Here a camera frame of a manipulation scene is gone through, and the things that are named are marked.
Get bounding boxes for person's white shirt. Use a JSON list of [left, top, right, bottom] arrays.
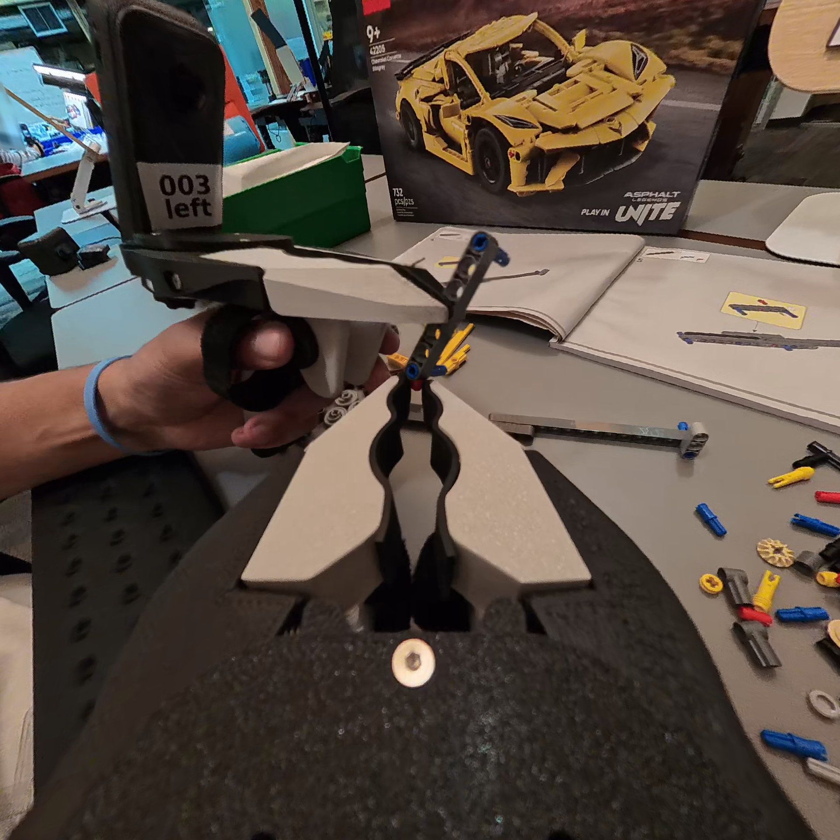
[[0, 571, 35, 821]]

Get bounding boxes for person's left hand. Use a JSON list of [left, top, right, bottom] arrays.
[[98, 307, 403, 455]]

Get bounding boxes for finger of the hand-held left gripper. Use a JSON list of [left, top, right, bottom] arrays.
[[197, 246, 462, 327]]

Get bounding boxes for dark grey lego beam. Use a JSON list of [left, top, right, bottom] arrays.
[[405, 231, 512, 389]]

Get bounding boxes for wooden document stand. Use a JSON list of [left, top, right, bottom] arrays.
[[764, 0, 840, 266], [0, 85, 110, 215]]

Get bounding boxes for group of yellow lego pieces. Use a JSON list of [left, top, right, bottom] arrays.
[[387, 322, 475, 379]]

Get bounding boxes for black device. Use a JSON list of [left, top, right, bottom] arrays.
[[18, 226, 112, 277]]

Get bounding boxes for long grey lego beam assembly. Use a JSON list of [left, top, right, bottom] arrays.
[[489, 412, 710, 459]]

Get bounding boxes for green plastic bin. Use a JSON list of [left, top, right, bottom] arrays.
[[222, 143, 372, 249]]

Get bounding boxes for lego set box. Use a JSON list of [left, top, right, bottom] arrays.
[[364, 0, 766, 236]]

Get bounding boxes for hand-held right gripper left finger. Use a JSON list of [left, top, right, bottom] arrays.
[[241, 377, 412, 631]]

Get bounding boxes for blue wristband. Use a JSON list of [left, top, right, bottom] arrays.
[[84, 356, 136, 454]]

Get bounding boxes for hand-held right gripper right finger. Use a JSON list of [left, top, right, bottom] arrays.
[[423, 381, 594, 609]]

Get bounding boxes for open instruction booklet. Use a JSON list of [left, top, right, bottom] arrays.
[[394, 226, 840, 437]]

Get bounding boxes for pile of mixed lego pins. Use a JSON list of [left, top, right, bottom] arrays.
[[696, 440, 840, 788]]

